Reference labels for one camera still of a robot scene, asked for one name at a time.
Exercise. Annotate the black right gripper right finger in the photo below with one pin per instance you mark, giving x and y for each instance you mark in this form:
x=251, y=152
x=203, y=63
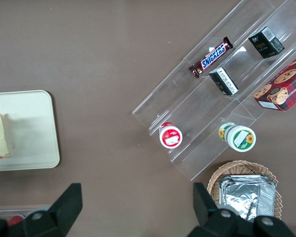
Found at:
x=207, y=217

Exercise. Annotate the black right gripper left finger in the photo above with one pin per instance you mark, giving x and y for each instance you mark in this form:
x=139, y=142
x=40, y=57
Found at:
x=64, y=209

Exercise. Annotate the triangular sandwich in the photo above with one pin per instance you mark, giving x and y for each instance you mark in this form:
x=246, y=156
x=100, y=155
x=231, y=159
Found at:
x=0, y=138

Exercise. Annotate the light woven wicker basket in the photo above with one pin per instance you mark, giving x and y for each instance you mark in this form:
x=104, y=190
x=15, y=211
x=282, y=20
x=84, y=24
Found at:
x=217, y=177

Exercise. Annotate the beige rectangular serving tray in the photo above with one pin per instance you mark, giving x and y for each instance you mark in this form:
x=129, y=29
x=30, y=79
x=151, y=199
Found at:
x=32, y=130

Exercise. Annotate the stacked aluminium foil trays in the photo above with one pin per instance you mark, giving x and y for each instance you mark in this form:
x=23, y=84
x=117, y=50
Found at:
x=246, y=197

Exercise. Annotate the red cola bottle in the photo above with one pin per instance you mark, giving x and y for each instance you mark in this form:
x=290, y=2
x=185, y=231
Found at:
x=16, y=219

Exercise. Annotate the green sunflower lidded cup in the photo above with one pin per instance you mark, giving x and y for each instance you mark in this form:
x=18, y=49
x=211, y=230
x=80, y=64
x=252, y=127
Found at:
x=239, y=138

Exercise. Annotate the red lidded yogurt cup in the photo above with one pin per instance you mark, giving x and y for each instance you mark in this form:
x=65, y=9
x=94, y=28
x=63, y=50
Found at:
x=170, y=137

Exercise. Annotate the clear acrylic stepped shelf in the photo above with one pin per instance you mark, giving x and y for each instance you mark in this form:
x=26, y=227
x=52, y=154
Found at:
x=207, y=116

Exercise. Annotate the small black carton box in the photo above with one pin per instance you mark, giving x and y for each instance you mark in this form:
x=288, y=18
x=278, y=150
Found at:
x=224, y=81
x=266, y=43

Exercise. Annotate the red plaid cookie box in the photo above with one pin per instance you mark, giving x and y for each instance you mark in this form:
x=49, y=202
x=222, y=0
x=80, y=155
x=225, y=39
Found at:
x=286, y=84

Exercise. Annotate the Snickers chocolate bar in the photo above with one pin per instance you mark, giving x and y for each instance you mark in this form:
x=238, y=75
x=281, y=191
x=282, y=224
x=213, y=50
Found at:
x=212, y=58

